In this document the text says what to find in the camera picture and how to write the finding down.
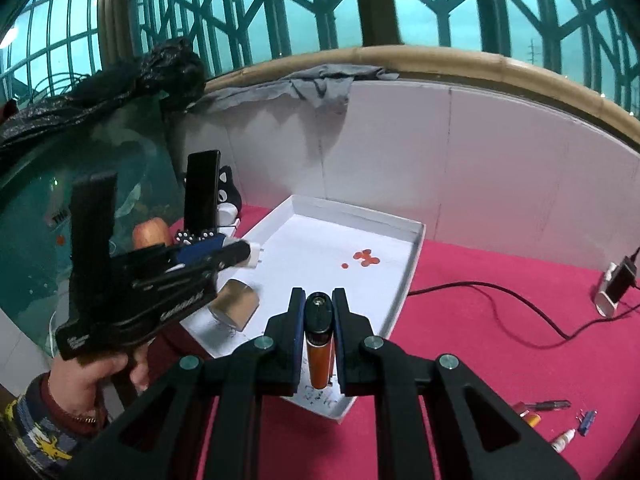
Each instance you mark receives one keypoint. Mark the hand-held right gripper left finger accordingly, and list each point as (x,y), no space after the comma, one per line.
(298,330)

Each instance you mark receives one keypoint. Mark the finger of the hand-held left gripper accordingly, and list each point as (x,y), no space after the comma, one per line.
(200,249)
(230,255)

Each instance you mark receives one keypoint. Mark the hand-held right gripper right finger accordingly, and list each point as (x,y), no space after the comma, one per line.
(340,340)

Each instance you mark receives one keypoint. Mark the white charger plug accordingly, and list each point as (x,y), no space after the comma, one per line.
(255,255)

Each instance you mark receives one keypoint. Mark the orange lighter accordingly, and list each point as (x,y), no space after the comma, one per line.
(320,360)

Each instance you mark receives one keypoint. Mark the white box tray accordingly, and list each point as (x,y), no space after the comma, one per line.
(325,240)

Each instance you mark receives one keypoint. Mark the clear gel pen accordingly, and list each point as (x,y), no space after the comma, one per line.
(550,404)

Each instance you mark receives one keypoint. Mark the small dropper bottle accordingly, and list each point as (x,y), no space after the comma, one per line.
(562,440)

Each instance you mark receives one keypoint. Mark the person's left forearm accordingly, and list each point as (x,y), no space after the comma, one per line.
(45,435)

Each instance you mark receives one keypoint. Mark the person's left hand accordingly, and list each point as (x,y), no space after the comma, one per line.
(85,380)

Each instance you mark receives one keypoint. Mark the small white jar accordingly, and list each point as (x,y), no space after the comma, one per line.
(229,214)

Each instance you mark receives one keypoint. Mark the brown tape roll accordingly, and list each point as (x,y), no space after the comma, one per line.
(235,305)

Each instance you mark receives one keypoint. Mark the apple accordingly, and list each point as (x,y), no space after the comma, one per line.
(150,232)

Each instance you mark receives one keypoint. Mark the black phone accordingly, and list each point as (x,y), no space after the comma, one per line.
(202,190)

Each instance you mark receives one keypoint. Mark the teal mouse-print bag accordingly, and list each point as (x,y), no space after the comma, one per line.
(30,240)

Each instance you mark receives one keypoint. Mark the red table cloth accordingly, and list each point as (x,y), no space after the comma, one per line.
(500,370)

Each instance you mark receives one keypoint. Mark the black plastic bag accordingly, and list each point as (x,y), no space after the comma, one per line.
(165,70)

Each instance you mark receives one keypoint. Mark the grey cloth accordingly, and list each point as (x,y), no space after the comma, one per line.
(320,85)

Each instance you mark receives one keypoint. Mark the small orange cylinder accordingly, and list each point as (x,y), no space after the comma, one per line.
(532,419)

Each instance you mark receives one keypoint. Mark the white backdrop board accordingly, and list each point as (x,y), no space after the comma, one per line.
(450,160)

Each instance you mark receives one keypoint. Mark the green window grille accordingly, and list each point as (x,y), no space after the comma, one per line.
(250,10)

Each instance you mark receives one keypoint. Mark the blue clip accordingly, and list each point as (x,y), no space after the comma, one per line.
(586,422)

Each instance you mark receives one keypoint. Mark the white power adapter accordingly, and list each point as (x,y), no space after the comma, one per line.
(607,300)

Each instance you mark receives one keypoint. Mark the bamboo rail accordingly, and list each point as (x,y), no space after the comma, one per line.
(450,60)

